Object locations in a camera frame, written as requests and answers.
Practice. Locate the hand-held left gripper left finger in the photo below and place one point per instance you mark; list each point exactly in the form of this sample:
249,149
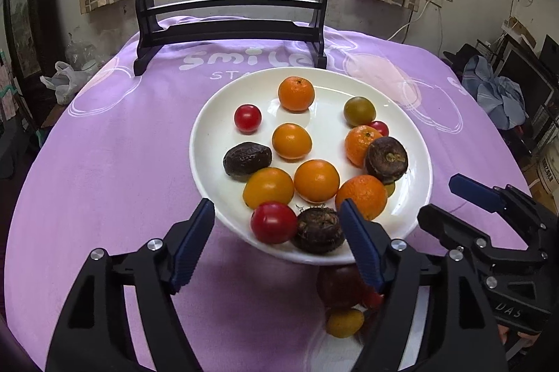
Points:
192,245

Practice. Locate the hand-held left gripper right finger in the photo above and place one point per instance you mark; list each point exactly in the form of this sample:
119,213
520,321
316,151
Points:
362,245

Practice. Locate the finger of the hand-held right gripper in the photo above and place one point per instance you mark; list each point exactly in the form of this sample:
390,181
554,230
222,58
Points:
445,228
474,191

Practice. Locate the dark wrinkled passion fruit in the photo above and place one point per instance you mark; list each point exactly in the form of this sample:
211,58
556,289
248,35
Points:
319,230

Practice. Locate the mandarin orange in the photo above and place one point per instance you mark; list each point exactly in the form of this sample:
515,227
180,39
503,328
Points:
296,94
356,147
361,197

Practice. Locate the small yellow cherry tomato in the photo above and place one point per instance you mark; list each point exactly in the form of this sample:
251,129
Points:
390,189

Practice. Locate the large red cherry tomato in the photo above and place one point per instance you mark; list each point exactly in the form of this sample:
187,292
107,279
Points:
274,222

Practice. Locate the round dark passion fruit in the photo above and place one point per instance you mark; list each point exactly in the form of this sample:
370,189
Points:
387,160

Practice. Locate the large orange tomato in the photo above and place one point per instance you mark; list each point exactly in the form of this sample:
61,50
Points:
268,188

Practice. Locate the elongated dark passion fruit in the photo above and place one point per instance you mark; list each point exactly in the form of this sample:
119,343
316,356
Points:
247,160

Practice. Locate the white oval plate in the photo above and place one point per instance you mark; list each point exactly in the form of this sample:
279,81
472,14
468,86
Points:
209,136

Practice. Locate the small red cherry tomato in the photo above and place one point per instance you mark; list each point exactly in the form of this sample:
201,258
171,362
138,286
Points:
381,127

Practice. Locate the person's right hand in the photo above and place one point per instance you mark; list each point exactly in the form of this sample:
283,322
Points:
502,335

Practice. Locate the dark purple tomato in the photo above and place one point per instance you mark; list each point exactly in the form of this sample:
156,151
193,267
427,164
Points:
338,284

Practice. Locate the orange cherry tomato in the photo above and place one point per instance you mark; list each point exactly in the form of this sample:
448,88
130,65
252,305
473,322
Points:
316,180
291,141

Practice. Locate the yellow-green cherry tomato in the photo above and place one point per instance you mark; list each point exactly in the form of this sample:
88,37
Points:
345,322

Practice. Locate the blue crumpled clothing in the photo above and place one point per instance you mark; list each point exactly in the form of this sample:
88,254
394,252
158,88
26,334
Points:
498,92

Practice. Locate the purple tablecloth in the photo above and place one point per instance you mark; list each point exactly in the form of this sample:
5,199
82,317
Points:
109,162

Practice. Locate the black monitor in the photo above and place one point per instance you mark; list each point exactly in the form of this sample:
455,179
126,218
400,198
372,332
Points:
524,70

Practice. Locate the green cherry tomato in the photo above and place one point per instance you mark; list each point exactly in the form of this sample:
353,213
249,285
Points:
359,111

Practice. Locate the white plastic bag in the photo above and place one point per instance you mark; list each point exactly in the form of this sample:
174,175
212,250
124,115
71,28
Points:
65,81

